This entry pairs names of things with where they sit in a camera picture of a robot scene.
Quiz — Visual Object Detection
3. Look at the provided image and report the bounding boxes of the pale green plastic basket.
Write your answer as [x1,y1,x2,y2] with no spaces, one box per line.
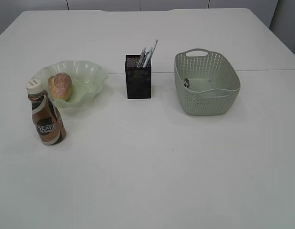
[174,48,241,116]

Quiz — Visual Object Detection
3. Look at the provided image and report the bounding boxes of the pale green wavy glass bowl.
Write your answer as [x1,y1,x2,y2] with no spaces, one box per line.
[32,61,108,108]

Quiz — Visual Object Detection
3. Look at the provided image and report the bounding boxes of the black perforated pen holder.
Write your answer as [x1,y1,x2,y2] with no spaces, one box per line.
[125,55,152,99]

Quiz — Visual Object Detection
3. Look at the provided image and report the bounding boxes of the clear plastic ruler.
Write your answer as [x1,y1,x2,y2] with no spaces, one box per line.
[150,39,158,57]

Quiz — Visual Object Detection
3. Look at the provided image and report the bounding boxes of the brown coffee drink bottle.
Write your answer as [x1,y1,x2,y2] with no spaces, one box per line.
[26,79,66,146]

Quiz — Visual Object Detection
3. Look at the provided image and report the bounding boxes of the paper ball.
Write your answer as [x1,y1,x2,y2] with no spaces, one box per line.
[183,78,190,88]

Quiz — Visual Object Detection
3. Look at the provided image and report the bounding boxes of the grey grip clear pen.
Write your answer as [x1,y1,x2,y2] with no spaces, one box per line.
[137,47,146,68]

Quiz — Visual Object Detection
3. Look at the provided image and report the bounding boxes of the sugared bread roll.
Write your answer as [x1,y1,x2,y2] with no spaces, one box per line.
[48,73,72,101]

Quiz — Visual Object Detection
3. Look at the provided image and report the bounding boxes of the blue clip grey pen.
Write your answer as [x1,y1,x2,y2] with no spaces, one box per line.
[143,47,153,68]

